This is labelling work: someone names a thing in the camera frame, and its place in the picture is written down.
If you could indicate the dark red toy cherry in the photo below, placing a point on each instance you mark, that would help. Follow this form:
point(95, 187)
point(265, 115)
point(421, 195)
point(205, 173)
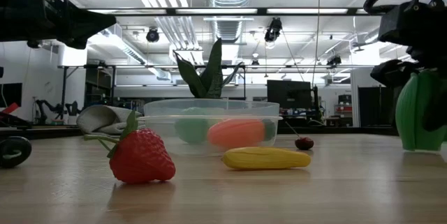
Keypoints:
point(304, 143)

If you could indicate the grey folded cloth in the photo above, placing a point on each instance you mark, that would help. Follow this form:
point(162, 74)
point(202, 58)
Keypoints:
point(104, 117)

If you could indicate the black monitor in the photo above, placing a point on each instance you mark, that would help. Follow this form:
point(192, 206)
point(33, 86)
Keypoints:
point(289, 94)

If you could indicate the orange toy carrot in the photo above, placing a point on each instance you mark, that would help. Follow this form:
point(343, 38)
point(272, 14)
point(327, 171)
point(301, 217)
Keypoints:
point(237, 133)

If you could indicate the black shelving rack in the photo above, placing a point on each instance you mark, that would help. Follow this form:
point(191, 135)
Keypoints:
point(99, 88)

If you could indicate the black lab robot arm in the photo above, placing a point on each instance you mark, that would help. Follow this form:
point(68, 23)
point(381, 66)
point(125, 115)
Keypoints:
point(47, 107)

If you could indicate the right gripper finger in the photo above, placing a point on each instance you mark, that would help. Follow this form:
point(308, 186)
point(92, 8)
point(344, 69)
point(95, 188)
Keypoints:
point(438, 102)
point(391, 73)

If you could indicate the round black hanging camera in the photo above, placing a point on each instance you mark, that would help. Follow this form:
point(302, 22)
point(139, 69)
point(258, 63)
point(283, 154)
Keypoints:
point(152, 35)
point(33, 44)
point(334, 60)

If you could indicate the black cabinets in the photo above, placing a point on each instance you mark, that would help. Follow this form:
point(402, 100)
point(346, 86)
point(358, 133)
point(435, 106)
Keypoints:
point(379, 105)

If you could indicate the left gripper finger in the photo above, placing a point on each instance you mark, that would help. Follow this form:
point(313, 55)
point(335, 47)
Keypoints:
point(87, 23)
point(80, 44)

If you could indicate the red bar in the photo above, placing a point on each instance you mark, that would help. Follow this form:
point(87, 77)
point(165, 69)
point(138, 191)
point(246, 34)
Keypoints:
point(10, 108)

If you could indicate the black wall screen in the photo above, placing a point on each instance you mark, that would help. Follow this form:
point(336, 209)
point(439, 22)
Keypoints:
point(10, 93)

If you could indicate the black overhead rig beam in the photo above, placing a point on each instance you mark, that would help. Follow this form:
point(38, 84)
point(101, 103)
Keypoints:
point(262, 12)

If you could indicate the shelf with red bins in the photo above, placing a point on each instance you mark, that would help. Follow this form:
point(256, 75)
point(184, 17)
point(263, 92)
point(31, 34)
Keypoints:
point(344, 108)

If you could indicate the green artificial succulent plant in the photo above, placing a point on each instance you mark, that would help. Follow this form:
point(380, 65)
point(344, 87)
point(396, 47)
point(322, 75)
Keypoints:
point(213, 77)

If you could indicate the bumpy green toy fruit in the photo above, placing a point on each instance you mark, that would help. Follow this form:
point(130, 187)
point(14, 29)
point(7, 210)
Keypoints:
point(192, 130)

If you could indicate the red toy strawberry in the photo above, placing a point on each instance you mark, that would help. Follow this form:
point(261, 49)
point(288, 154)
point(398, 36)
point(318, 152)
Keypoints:
point(143, 157)

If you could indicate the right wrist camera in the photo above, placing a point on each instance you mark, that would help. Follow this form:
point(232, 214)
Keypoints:
point(405, 21)

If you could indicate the yellow toy corn cob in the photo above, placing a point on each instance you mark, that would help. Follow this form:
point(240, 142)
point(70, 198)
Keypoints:
point(265, 158)

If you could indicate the clear plastic tupperware container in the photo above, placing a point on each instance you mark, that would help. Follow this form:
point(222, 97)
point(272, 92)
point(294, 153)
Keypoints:
point(157, 136)

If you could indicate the black wheel object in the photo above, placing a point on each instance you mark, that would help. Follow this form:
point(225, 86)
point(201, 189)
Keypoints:
point(24, 147)

